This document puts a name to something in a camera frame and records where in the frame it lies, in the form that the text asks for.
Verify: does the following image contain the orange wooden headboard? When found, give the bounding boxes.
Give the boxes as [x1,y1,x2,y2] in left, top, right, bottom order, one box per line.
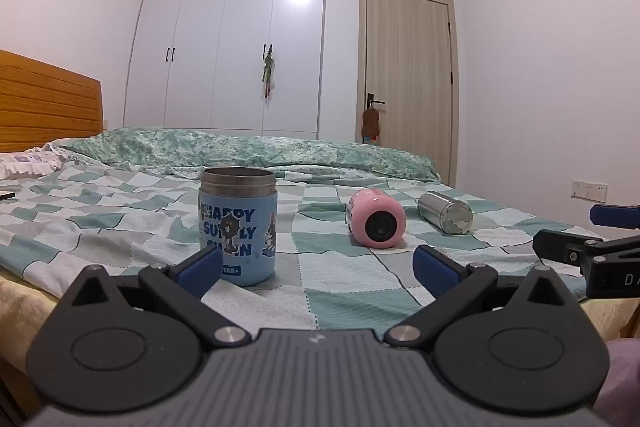
[0,49,105,154]

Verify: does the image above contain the white wardrobe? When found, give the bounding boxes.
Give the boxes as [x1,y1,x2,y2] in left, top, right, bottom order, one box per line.
[123,0,329,140]

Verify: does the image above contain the brown pouch on door handle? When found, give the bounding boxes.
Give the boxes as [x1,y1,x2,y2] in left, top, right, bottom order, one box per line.
[361,106,382,144]

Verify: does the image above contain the person's pink clothing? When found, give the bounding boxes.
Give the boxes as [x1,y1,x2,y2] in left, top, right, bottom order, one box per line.
[594,336,640,427]

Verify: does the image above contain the light wooden door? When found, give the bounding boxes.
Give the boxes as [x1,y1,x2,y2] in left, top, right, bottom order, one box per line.
[358,0,460,188]

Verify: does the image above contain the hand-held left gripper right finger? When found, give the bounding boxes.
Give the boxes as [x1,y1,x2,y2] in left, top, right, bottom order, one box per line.
[383,244,584,351]

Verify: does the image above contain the green floral quilt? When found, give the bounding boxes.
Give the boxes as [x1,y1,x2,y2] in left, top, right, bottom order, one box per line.
[64,127,442,182]

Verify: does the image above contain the white ruffled pillow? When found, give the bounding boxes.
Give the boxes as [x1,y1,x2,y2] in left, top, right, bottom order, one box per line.
[0,146,67,180]

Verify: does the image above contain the green hanging ornament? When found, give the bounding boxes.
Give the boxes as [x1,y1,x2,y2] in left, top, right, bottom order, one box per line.
[260,49,276,100]

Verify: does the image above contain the white wall socket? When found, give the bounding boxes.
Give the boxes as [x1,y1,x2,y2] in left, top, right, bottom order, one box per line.
[571,179,610,202]

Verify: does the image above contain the blue printed cup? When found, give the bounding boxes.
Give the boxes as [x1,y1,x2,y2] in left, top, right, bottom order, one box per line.
[198,167,279,287]

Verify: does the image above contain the stainless steel cup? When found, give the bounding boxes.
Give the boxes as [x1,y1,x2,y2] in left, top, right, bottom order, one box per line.
[417,191,474,236]

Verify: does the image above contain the bed with checkered sheet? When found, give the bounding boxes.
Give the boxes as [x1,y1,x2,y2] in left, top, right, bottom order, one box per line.
[0,146,607,344]

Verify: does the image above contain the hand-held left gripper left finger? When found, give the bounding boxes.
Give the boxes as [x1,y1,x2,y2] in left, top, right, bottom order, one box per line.
[60,250,252,352]

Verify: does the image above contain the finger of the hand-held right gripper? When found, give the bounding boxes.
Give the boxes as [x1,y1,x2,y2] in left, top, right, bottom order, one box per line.
[588,203,640,230]
[532,229,598,279]

